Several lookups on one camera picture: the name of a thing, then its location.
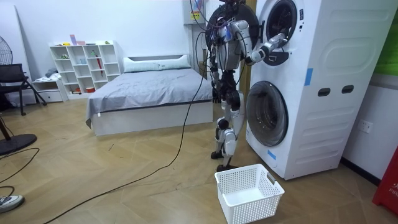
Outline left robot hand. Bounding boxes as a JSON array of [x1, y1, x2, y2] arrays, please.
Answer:
[[212, 86, 223, 105]]

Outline robot body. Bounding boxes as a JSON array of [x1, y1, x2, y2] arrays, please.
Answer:
[[205, 0, 253, 73]]

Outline light grey pillow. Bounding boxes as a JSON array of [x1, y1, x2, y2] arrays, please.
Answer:
[[123, 60, 161, 73], [157, 55, 192, 70]]

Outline grey bed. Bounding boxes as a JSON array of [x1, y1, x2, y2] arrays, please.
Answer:
[[85, 54, 215, 137]]

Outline open round washing machine door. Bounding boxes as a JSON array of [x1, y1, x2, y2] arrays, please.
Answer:
[[205, 2, 261, 52]]

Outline white washing machine tower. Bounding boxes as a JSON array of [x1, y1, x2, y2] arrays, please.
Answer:
[[244, 0, 398, 181]]

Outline white plastic laundry basket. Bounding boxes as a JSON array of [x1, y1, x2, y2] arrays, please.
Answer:
[[214, 163, 285, 224]]

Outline red stick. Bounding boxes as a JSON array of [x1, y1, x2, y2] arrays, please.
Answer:
[[95, 54, 104, 78]]

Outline white shelf unit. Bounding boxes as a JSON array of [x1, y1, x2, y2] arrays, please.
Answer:
[[49, 40, 124, 101]]

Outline pile of clothes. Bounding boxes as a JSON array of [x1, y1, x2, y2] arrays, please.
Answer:
[[39, 67, 63, 82]]

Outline low white cabinet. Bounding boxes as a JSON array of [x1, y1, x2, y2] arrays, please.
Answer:
[[30, 78, 70, 104]]

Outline red box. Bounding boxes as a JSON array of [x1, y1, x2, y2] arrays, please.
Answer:
[[371, 145, 398, 216]]

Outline black chair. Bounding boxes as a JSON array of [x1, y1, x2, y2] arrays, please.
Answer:
[[0, 63, 48, 117]]

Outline black standing fan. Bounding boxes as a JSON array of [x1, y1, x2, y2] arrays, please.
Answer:
[[0, 35, 39, 157]]

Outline wooden door frame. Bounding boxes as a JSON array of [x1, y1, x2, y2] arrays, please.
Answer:
[[238, 0, 258, 103]]

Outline long black floor cable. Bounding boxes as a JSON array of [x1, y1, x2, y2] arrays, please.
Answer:
[[42, 30, 210, 224]]

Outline cable bundle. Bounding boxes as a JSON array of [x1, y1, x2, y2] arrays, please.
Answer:
[[188, 0, 224, 32]]

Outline grey wall box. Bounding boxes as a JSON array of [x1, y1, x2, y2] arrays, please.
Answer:
[[183, 0, 206, 26]]

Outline white wall socket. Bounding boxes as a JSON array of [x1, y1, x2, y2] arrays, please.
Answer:
[[356, 118, 374, 134]]

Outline green wall poster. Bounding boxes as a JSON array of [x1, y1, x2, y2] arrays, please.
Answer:
[[373, 8, 398, 77]]

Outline thin black floor cable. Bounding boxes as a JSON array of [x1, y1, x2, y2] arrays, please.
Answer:
[[0, 147, 41, 185]]

